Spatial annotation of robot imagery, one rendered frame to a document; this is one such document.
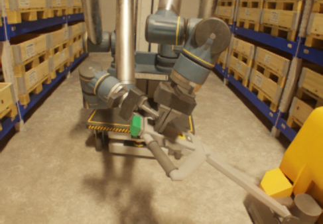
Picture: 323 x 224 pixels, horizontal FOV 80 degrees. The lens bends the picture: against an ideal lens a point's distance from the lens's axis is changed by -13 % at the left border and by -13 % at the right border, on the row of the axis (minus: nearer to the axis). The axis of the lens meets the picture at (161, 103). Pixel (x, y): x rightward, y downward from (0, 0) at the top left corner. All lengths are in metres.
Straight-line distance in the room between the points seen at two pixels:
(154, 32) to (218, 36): 0.26
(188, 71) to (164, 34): 0.21
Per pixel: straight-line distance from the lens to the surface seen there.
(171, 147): 0.73
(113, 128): 1.96
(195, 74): 0.64
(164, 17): 0.81
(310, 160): 1.55
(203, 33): 0.63
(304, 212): 1.44
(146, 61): 2.26
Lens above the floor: 1.36
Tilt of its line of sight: 24 degrees down
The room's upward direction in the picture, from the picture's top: 5 degrees clockwise
